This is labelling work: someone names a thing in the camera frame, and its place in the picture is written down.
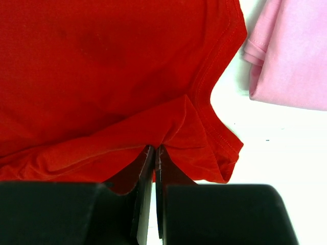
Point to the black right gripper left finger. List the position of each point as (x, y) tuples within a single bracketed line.
[(113, 212)]

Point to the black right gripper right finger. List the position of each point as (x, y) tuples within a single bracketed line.
[(189, 213)]

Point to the red t shirt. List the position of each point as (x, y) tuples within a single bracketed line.
[(87, 85)]

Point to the folded pink t shirt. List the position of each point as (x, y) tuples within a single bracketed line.
[(287, 52)]

